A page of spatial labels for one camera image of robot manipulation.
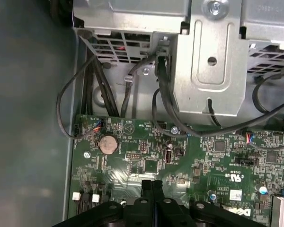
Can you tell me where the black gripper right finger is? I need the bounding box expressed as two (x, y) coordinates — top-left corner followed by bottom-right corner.
(152, 181), (259, 227)

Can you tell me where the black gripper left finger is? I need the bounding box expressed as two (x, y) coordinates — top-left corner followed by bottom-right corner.
(53, 179), (157, 227)

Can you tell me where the black RAM slot bank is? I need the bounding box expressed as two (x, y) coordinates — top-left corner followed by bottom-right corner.
(71, 182), (109, 215)

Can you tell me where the green motherboard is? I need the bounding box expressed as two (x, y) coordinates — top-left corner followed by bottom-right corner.
(71, 114), (284, 227)

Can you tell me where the internal USB port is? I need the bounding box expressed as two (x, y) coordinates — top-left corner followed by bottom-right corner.
(165, 147), (175, 165)

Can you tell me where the round coin cell battery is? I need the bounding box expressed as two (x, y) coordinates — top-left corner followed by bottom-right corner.
(98, 134), (120, 155)

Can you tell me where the silver metal drive cage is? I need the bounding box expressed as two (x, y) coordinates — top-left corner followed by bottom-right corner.
(72, 0), (284, 126)

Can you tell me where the black PC case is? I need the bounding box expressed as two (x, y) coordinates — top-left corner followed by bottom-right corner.
(0, 0), (180, 227)

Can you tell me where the thick black cable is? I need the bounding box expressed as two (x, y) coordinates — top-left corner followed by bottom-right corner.
(152, 56), (284, 138)

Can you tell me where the gray black clipped cable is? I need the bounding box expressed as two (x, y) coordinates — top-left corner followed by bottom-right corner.
(120, 55), (158, 118)

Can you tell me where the thin black cable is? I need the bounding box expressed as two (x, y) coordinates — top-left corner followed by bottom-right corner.
(247, 138), (284, 150)

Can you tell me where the thin black wire loop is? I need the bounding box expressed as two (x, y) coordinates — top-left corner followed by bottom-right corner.
(56, 56), (105, 139)

